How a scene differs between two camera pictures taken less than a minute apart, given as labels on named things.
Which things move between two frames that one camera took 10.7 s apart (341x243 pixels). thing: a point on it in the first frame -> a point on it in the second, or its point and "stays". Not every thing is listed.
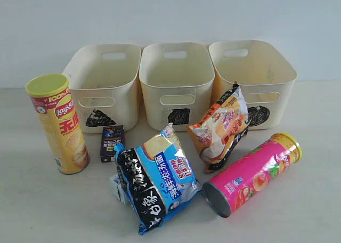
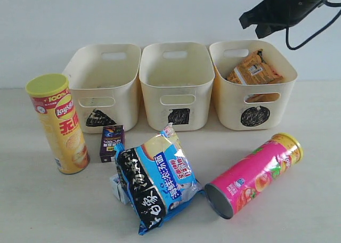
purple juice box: [111, 136] stays
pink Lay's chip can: [229, 189] stays
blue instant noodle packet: [156, 177] stays
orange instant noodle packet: [222, 129] -> [255, 71]
